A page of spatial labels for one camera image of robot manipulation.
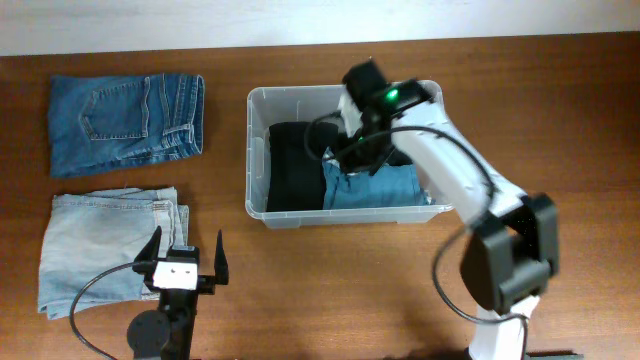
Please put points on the blue garment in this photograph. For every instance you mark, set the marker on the blue garment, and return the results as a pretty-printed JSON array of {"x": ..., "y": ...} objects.
[{"x": 390, "y": 186}]

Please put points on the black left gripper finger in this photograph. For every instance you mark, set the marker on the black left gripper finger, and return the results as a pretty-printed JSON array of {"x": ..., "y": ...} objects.
[
  {"x": 221, "y": 267},
  {"x": 147, "y": 258}
]

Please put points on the clear plastic storage bin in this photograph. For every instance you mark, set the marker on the clear plastic storage bin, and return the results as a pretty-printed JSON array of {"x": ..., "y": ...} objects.
[{"x": 267, "y": 106}]

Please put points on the dark navy garment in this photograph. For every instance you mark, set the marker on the dark navy garment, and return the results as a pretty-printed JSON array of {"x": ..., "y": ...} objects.
[{"x": 400, "y": 159}]

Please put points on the black garment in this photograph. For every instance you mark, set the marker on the black garment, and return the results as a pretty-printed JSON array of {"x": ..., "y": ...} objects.
[{"x": 297, "y": 182}]

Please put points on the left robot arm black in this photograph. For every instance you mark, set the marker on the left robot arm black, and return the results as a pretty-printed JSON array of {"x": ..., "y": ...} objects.
[{"x": 167, "y": 331}]

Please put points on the light blue folded jeans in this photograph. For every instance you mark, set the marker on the light blue folded jeans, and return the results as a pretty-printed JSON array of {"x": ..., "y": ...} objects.
[{"x": 90, "y": 233}]

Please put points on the dark blue folded jeans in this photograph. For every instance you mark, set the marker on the dark blue folded jeans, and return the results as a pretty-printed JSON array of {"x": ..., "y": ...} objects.
[{"x": 101, "y": 124}]

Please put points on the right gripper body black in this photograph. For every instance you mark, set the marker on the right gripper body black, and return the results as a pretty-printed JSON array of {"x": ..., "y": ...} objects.
[{"x": 355, "y": 142}]

